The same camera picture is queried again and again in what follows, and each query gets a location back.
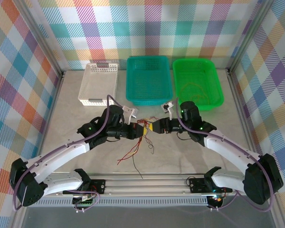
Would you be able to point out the green perforated plastic basket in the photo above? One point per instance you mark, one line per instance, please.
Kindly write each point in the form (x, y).
(194, 71)

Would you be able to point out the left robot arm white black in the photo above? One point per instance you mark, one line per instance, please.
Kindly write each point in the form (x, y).
(61, 154)

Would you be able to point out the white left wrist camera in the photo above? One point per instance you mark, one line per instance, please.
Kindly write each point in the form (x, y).
(130, 111)

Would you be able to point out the teal perforated plastic basket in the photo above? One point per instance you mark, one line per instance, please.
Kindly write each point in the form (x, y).
(148, 80)

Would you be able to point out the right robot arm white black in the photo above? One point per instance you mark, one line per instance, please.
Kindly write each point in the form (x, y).
(228, 147)

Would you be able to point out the aluminium frame post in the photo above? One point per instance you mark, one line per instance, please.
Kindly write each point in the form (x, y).
(39, 35)
(249, 35)

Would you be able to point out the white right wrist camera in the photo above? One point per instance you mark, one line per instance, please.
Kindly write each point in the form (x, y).
(167, 105)

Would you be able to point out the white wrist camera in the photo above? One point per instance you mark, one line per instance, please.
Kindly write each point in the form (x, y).
(130, 111)
(167, 105)

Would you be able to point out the aluminium table side rail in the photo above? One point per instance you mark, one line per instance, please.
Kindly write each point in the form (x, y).
(52, 107)
(239, 104)

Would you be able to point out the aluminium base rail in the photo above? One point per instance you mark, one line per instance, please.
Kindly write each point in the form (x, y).
(145, 185)

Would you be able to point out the white perforated plastic basket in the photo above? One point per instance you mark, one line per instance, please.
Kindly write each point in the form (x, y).
(97, 83)

